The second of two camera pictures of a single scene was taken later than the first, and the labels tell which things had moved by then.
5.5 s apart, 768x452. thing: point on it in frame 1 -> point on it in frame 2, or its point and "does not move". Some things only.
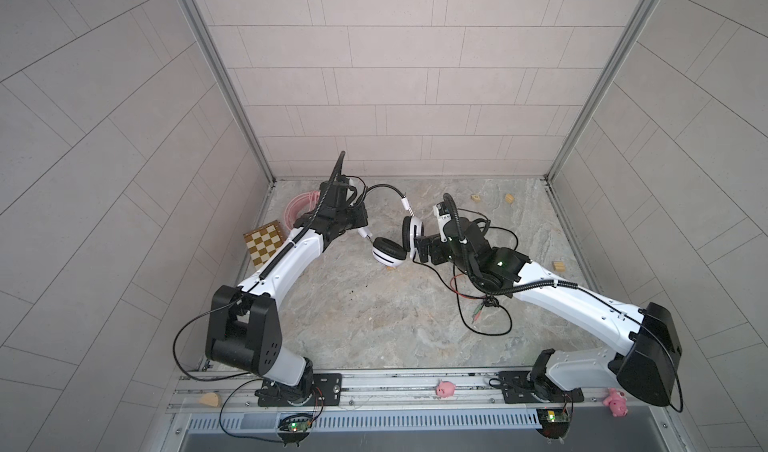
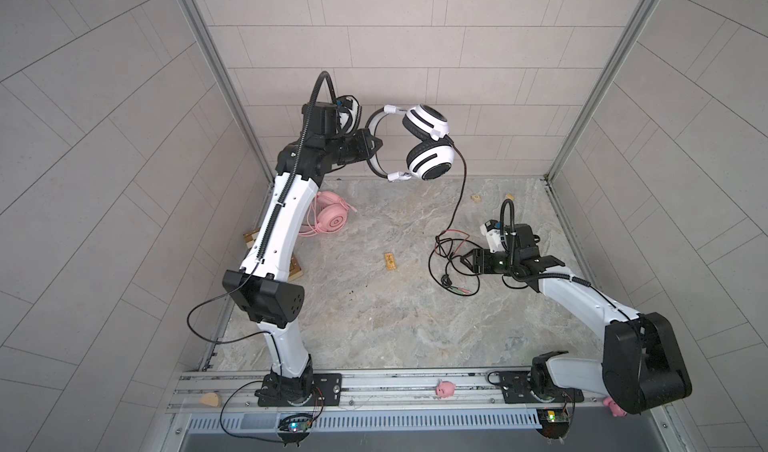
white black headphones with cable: (390, 252) -> (414, 141)
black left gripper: (360, 213) -> (361, 153)
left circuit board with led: (295, 428) does not move
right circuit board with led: (555, 422) does not move
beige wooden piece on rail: (211, 399) does not move
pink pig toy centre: (445, 389) does not move
